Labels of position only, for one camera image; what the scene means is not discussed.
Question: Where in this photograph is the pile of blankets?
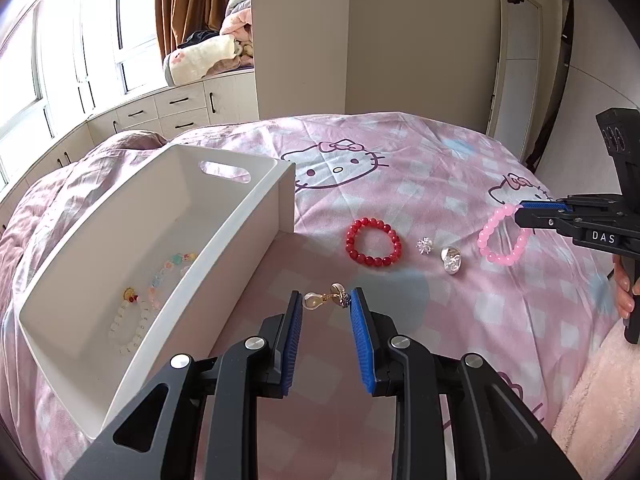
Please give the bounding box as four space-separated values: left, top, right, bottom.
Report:
164 0 254 87

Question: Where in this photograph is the silver snowflake brooch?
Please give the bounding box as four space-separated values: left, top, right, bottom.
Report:
416 236 434 256

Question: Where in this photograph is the white door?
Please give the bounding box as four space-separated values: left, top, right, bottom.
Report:
486 0 542 159

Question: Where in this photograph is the pink fluffy sleeve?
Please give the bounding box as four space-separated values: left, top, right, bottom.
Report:
552 322 639 479

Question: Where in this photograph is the white bead bracelet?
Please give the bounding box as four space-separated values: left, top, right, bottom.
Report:
107 286 154 357

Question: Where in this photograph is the white window cabinet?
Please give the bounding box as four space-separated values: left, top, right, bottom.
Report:
1 68 258 226

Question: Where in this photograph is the red bead bracelet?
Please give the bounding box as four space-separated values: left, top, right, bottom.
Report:
344 216 404 269

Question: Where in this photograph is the black right camera box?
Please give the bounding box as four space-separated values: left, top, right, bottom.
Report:
596 107 640 200

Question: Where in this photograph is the gold pearl earring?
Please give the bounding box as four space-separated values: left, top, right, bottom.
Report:
303 283 350 311

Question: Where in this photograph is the white storage box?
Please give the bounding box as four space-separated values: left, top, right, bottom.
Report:
17 145 295 438

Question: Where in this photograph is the pink Hello Kitty bedsheet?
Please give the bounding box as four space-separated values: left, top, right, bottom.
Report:
1 113 615 479

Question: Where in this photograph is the person's right hand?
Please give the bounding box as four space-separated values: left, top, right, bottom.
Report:
613 255 639 318

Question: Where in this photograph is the pink bead bracelet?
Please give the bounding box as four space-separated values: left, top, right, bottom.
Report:
476 202 533 268

